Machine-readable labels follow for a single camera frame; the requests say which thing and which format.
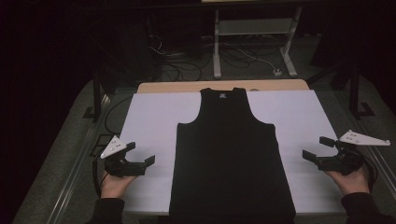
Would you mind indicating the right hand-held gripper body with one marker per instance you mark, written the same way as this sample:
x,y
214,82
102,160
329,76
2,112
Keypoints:
x,y
342,161

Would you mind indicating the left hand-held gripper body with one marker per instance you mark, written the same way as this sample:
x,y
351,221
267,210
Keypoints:
x,y
124,168

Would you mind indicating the black tank top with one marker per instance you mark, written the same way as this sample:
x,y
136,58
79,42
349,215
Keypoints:
x,y
230,155

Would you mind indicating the person's left hand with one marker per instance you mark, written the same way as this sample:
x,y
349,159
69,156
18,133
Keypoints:
x,y
116,186

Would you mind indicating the person's right hand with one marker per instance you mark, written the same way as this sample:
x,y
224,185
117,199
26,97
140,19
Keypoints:
x,y
351,183

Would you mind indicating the white table cover sheet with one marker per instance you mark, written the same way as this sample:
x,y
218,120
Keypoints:
x,y
149,124

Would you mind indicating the black metal stand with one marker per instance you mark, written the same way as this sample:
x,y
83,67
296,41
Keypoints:
x,y
97,99
355,93

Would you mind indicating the wooden table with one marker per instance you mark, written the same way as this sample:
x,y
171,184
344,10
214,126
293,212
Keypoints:
x,y
174,86

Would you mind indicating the white power plug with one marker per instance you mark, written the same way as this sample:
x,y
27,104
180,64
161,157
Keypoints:
x,y
277,72

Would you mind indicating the black floor frame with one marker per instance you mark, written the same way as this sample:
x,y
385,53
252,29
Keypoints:
x,y
97,146

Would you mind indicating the metal floor rail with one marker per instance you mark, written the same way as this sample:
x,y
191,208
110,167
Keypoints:
x,y
74,174
378,155

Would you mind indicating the grey metal desk frame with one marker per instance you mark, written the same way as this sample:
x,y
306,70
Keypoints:
x,y
217,46

